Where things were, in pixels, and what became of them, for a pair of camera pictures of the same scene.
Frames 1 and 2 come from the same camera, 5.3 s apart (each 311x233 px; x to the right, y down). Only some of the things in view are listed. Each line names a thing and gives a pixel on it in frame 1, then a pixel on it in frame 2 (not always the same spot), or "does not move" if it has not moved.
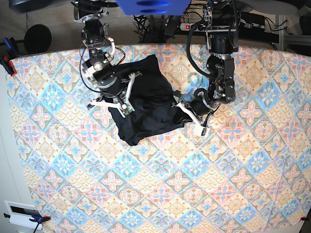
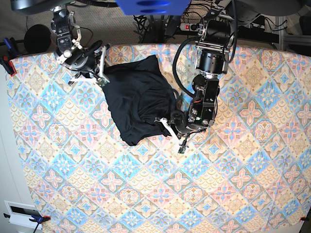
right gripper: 197,108 -> 179,122
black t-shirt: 155,110 does not move
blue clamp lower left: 37,219 does not move
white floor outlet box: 20,214 does not move
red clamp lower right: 304,219 does not move
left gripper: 114,91 -> 91,59
